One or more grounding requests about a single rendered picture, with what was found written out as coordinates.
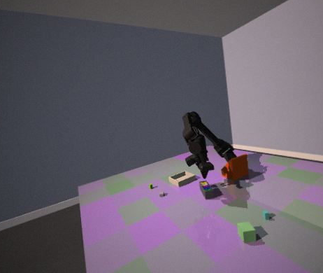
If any green cube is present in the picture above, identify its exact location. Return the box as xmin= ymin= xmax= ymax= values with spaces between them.
xmin=237 ymin=222 xmax=256 ymax=243

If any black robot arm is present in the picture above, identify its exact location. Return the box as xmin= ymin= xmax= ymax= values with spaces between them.
xmin=182 ymin=111 xmax=237 ymax=167

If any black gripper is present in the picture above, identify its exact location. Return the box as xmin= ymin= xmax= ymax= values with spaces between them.
xmin=195 ymin=149 xmax=214 ymax=179

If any small teal block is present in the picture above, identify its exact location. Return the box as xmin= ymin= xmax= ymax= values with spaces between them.
xmin=263 ymin=211 xmax=269 ymax=220

